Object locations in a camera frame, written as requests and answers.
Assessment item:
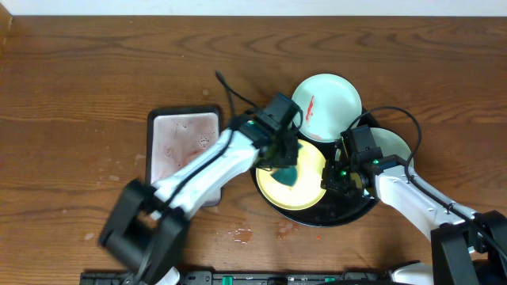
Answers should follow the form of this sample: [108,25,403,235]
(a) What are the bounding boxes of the rectangular black sponge tray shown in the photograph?
[145,105,221,184]

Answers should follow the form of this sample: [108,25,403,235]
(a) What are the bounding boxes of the yellow plate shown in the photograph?
[254,139,326,211]

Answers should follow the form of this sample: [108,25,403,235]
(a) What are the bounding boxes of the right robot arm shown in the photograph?
[322,126,506,285]

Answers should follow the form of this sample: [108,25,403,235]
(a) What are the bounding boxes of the light green plate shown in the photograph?
[292,74,362,143]
[370,127,411,161]

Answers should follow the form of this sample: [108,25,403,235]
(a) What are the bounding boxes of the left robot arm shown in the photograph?
[99,93,303,284]

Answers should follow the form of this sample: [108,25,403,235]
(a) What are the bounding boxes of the round black tray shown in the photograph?
[250,134,376,227]

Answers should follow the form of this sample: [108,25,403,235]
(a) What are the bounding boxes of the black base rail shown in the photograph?
[79,271,394,285]

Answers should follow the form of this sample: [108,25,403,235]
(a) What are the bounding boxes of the green orange sponge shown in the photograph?
[270,165,298,187]

